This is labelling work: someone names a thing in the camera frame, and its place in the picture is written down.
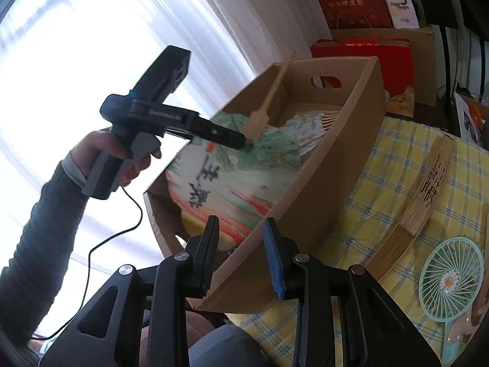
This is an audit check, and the wooden carved folding fan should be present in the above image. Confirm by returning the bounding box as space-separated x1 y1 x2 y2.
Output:
365 135 456 281

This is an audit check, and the green handheld fan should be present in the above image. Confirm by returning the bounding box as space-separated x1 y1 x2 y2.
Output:
418 237 485 366

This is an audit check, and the white floral folding fan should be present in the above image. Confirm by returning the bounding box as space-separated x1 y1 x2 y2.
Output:
280 110 340 157

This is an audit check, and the left forearm grey sleeve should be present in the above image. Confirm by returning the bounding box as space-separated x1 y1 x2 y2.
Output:
1 156 88 346

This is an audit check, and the yellow plaid cloth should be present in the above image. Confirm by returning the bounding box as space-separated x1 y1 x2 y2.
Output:
229 118 488 366

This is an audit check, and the white curtain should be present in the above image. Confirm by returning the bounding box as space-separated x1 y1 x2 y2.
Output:
205 0 332 75

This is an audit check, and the red chocolate box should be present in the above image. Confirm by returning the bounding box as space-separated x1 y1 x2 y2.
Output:
310 37 416 99

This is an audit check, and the floor box with orange items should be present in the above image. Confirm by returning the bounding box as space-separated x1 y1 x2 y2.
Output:
454 93 488 150

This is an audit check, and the brown cardboard carton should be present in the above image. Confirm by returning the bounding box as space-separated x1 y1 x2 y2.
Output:
331 26 437 107

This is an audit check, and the pink white carton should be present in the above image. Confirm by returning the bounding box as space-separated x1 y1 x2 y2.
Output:
385 0 419 29

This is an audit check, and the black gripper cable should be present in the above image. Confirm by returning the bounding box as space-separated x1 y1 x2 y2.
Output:
31 185 144 342

